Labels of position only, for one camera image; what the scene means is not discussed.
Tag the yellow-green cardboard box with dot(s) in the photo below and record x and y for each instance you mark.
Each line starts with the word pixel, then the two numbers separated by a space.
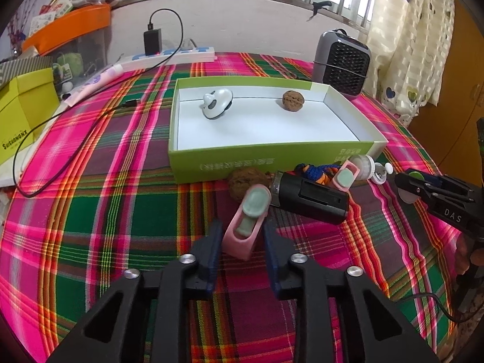
pixel 26 115

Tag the white purple tube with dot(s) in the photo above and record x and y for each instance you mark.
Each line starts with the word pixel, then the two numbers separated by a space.
pixel 94 81

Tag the blue orange knitted toy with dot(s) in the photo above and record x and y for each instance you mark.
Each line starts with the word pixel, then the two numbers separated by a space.
pixel 308 172

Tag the printed paper packets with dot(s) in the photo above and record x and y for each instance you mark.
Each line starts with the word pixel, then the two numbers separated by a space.
pixel 49 11

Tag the plaid blanket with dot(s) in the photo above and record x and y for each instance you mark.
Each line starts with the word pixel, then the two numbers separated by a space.
pixel 113 215

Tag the black flashlight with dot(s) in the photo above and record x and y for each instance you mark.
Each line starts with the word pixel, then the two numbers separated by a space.
pixel 317 197

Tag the person's right hand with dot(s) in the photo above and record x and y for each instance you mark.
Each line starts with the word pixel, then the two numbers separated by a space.
pixel 466 257

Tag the orange bin lid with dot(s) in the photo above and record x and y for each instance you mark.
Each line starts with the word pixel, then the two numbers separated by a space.
pixel 72 26

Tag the grey striped box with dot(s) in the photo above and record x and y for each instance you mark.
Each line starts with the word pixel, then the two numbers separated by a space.
pixel 22 67

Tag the brown walnut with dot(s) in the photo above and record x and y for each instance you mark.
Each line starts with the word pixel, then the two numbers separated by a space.
pixel 293 100
pixel 240 186

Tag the white round knob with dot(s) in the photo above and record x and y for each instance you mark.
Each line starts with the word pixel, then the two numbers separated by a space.
pixel 381 174

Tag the green and white spool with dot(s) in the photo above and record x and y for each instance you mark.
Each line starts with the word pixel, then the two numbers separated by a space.
pixel 410 196

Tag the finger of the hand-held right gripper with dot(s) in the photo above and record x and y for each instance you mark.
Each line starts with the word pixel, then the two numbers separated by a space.
pixel 442 179
pixel 435 196

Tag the black charger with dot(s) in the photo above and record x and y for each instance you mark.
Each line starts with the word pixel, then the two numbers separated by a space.
pixel 152 41

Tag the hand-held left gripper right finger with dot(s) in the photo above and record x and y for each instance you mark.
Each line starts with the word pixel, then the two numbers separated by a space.
pixel 270 251

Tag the wooden wardrobe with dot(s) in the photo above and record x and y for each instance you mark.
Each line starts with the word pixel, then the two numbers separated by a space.
pixel 461 83

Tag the clear storage bin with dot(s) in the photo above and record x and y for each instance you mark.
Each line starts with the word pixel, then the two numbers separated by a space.
pixel 92 51

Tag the white blue power strip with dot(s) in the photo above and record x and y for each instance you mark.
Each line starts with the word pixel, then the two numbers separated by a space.
pixel 189 55

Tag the green soft toy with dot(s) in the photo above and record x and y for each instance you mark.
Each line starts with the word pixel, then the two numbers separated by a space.
pixel 72 62

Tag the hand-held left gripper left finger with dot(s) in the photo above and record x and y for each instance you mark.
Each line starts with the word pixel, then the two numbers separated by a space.
pixel 217 244

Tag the small white ribbed jar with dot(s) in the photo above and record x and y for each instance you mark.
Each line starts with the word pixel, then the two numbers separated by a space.
pixel 363 166

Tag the white mouse-shaped toy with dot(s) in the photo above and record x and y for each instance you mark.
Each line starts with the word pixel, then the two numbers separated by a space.
pixel 216 103

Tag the green cardboard box tray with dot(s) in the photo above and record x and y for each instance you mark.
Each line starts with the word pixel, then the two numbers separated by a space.
pixel 264 130

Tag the grey space heater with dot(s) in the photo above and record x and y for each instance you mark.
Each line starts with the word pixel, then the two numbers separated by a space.
pixel 344 66

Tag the cream heart-print curtain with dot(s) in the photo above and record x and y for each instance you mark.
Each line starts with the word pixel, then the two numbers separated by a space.
pixel 412 45

